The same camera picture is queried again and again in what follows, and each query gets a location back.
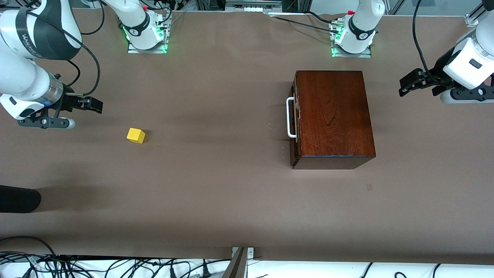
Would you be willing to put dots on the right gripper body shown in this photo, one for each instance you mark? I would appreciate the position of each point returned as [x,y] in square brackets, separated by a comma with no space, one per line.
[70,99]

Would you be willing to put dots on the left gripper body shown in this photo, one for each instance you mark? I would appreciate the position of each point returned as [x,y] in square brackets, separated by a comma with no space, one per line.
[439,70]

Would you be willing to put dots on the black cylindrical object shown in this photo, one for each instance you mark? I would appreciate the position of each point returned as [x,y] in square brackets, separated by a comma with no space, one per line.
[19,199]

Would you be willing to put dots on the dark brown wooden cabinet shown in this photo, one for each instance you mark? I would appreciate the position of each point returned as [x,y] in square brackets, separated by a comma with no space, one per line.
[332,116]

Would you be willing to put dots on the grey metal stand bar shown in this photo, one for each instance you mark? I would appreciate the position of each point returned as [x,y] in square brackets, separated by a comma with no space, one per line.
[236,268]

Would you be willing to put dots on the yellow wooden block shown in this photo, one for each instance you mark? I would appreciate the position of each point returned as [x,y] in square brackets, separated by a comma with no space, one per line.
[136,135]

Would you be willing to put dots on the white socket strip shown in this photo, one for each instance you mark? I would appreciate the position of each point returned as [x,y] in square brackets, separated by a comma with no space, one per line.
[252,8]

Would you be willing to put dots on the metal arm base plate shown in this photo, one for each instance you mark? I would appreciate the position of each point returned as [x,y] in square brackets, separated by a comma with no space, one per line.
[133,50]
[337,55]

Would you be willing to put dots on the aluminium frame profile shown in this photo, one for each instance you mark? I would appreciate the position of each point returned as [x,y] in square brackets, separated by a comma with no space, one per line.
[472,19]

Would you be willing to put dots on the silver mounting plate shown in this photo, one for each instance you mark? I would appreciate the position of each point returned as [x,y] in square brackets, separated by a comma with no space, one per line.
[251,253]

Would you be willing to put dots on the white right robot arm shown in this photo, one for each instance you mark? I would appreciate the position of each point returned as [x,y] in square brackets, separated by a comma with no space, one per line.
[23,77]

